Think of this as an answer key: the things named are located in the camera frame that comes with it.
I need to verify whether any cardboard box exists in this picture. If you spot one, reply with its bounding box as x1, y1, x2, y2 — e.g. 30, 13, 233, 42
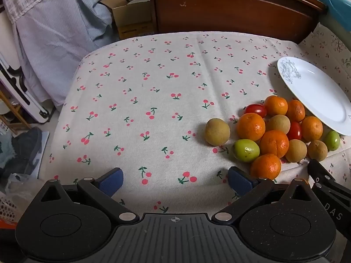
100, 0, 155, 41

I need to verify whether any grey striped cloth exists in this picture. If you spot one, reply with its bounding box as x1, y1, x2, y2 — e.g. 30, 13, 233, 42
12, 0, 114, 110

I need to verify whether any brown wooden headboard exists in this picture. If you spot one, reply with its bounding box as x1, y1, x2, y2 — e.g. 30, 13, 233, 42
137, 0, 328, 44

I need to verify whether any cherry print tablecloth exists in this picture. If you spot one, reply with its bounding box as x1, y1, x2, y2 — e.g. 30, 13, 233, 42
47, 31, 351, 215

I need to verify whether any green jujube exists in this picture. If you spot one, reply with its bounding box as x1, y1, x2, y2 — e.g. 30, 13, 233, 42
233, 139, 260, 163
324, 130, 341, 152

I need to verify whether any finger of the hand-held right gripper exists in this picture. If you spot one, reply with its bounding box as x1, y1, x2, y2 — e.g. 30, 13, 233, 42
307, 158, 338, 191

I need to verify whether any orange mandarin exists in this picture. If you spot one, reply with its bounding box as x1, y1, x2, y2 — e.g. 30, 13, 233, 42
250, 153, 282, 180
260, 130, 290, 159
264, 95, 288, 116
285, 99, 306, 123
236, 113, 266, 142
301, 116, 324, 142

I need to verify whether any white oval plate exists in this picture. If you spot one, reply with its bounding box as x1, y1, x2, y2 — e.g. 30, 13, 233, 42
277, 56, 351, 136

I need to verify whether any beige floral cloth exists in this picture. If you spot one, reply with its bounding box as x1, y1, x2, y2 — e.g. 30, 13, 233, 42
297, 22, 351, 77

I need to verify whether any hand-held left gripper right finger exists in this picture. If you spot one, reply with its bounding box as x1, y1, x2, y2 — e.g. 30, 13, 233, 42
212, 167, 313, 224

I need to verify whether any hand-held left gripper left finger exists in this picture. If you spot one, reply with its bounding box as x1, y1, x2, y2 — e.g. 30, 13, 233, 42
38, 168, 139, 224

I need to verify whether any white frame with black trim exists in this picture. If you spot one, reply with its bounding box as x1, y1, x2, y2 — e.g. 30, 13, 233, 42
0, 52, 51, 124

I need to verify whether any teal star print pillow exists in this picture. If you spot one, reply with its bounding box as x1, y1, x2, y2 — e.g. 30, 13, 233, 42
296, 0, 351, 30

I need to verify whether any red cherry tomato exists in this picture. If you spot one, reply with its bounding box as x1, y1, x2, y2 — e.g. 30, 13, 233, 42
244, 103, 267, 119
287, 121, 303, 141

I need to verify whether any clear plastic bag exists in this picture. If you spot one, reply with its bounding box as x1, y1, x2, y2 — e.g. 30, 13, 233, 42
0, 174, 41, 217

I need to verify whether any brown longan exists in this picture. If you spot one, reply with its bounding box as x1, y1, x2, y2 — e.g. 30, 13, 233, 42
307, 140, 329, 162
265, 114, 291, 135
205, 118, 231, 146
285, 139, 308, 163

